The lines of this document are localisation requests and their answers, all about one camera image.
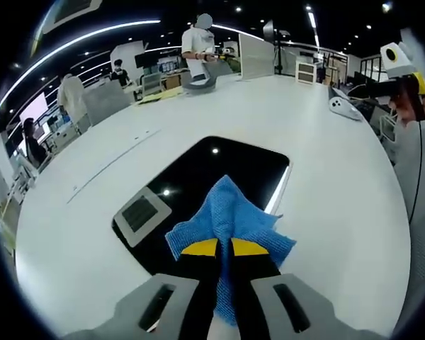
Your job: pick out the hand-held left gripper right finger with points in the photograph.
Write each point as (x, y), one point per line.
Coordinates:
(255, 280)

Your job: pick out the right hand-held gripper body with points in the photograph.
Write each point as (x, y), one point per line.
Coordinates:
(396, 65)

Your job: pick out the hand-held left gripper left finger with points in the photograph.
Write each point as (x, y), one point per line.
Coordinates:
(195, 283)

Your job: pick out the blue cleaning cloth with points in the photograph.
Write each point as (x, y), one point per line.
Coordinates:
(230, 209)

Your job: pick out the black induction cooktop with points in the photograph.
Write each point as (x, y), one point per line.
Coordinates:
(233, 159)

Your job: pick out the person's right hand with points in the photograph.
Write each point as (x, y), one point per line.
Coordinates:
(405, 110)

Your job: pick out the white smartphone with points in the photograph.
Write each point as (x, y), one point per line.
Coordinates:
(341, 108)

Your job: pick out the small white cabinet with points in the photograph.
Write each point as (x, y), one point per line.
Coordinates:
(306, 71)

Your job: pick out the black tripod stand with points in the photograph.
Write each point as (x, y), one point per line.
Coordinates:
(278, 49)

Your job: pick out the white divider panel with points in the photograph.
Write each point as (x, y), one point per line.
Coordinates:
(256, 56)

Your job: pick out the grey curved object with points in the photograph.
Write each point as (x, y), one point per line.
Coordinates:
(200, 86)

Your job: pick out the yellow paper sheet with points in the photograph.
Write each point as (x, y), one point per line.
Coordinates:
(159, 96)

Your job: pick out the white mesh office chair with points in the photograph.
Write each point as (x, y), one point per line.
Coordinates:
(151, 84)

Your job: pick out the pink display screen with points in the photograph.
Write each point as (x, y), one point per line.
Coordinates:
(33, 108)

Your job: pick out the white frame chair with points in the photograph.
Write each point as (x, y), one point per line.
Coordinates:
(387, 128)

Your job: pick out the black wall monitor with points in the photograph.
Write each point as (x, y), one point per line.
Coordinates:
(143, 59)

